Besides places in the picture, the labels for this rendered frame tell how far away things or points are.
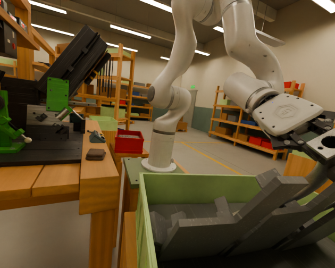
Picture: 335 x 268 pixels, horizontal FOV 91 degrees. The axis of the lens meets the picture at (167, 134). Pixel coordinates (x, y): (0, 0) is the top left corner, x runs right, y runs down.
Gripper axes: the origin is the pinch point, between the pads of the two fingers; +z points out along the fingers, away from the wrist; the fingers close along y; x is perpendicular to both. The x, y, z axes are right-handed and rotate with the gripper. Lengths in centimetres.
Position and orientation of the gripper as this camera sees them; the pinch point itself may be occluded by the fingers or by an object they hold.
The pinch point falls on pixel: (326, 147)
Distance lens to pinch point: 41.6
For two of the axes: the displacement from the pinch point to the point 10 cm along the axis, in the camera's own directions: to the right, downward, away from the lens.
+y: 8.4, -5.2, -1.7
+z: 2.2, 6.0, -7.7
